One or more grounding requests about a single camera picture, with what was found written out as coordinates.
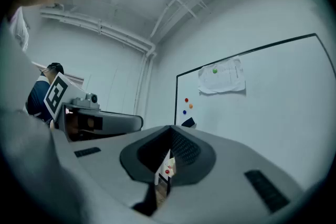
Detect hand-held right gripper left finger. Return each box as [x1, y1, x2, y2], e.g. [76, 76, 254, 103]
[51, 125, 172, 224]

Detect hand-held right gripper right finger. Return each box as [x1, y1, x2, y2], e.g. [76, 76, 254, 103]
[156, 125, 314, 224]

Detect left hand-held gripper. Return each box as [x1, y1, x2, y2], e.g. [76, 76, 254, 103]
[44, 71, 144, 143]

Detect black-framed whiteboard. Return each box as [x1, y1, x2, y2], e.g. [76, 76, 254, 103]
[174, 33, 336, 187]

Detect white sheet of paper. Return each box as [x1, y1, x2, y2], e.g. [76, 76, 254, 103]
[197, 56, 247, 95]

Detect black whiteboard eraser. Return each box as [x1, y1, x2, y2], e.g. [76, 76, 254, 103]
[181, 117, 197, 129]

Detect white wall pipes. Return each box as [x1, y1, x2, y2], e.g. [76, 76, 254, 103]
[39, 6, 158, 116]

